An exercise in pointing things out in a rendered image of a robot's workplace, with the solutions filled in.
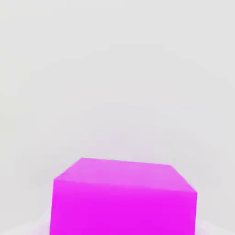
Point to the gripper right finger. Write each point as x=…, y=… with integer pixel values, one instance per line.
x=202, y=229

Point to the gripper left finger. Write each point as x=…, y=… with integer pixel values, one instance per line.
x=41, y=227

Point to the small magenta cube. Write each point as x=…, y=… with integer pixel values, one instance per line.
x=123, y=207

